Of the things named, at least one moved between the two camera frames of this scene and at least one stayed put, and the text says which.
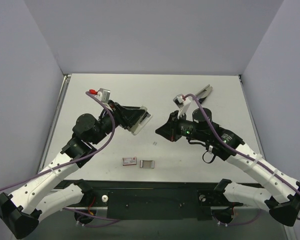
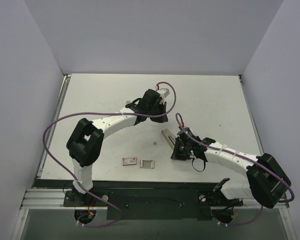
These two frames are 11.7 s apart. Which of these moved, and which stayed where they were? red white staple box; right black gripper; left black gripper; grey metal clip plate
Moved: left black gripper; right black gripper
Stayed: grey metal clip plate; red white staple box
